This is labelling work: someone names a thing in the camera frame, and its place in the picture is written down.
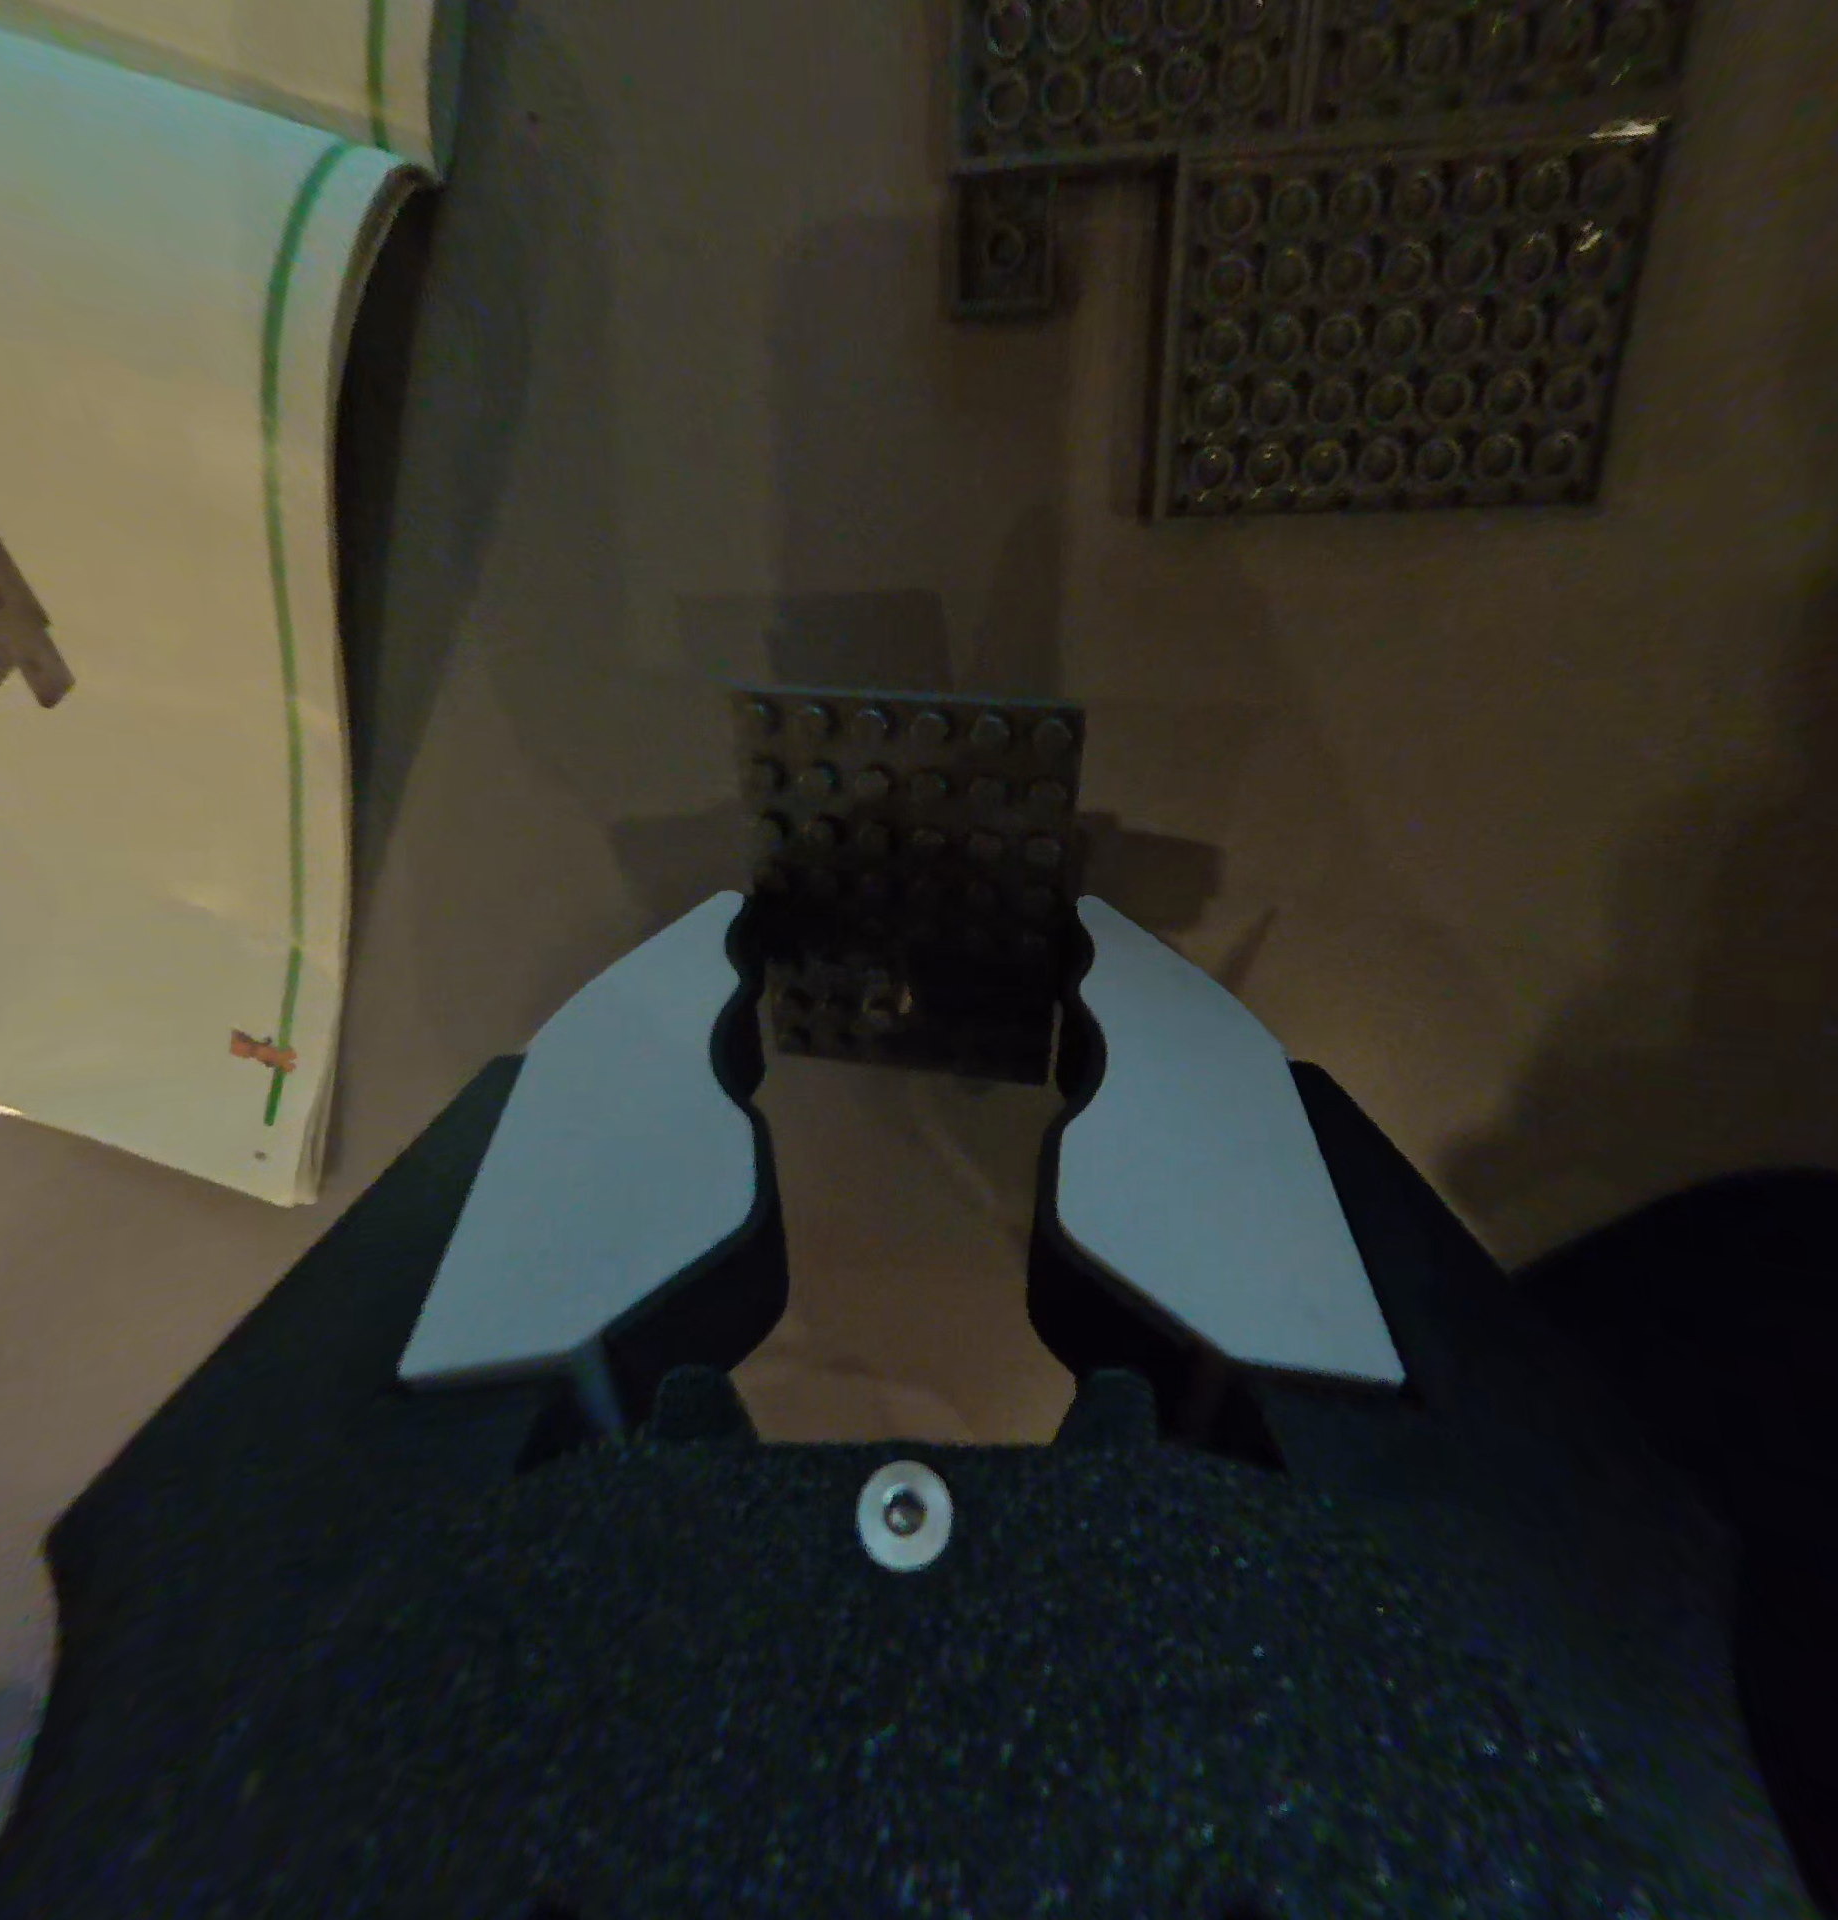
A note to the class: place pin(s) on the grey toy brick plate assembly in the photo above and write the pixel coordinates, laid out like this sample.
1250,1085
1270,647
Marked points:
1398,300

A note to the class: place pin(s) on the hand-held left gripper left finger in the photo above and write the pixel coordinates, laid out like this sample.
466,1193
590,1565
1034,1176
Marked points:
605,1189

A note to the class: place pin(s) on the grey studded toy plate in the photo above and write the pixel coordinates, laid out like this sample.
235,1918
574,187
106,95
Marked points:
905,781

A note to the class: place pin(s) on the instruction booklet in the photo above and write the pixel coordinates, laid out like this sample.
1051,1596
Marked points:
124,600

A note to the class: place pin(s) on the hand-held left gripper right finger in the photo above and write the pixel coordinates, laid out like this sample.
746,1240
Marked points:
1207,1202

